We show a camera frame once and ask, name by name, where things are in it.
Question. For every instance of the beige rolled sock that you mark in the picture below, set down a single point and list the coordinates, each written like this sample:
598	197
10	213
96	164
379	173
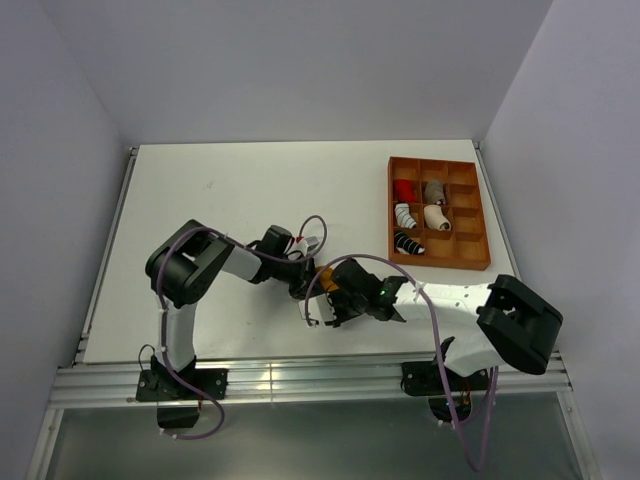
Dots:
435	219

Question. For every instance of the white grey striped rolled sock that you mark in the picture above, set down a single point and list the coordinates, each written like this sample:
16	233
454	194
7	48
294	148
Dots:
403	216

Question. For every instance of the red rolled sock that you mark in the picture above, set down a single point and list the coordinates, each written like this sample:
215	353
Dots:
404	191

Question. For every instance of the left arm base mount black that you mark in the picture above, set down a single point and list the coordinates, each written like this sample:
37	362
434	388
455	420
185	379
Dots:
179	407

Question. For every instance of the brown grey rolled sock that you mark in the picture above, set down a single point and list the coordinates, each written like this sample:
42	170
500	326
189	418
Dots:
434	192

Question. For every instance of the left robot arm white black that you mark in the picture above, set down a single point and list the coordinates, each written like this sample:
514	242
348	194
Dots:
182	270

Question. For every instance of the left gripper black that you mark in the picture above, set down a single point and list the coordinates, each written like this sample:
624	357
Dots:
299	288

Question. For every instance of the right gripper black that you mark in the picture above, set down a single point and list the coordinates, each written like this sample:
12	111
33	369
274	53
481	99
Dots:
340	316

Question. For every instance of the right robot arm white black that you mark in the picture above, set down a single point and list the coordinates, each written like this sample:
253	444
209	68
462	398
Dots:
504	322

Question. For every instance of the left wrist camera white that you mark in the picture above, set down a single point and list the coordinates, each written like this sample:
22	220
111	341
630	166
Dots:
305	245

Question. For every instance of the orange compartment tray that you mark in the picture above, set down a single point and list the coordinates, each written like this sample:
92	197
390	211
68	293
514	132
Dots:
466	246

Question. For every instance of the black white striped sock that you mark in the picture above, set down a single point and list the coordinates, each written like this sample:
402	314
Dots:
406	245

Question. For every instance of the aluminium front rail frame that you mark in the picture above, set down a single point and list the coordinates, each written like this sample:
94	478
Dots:
369	377

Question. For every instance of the mustard yellow sock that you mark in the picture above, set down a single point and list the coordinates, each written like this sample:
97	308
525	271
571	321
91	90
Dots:
326	282

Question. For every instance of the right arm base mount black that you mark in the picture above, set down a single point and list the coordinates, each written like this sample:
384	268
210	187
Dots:
422	379

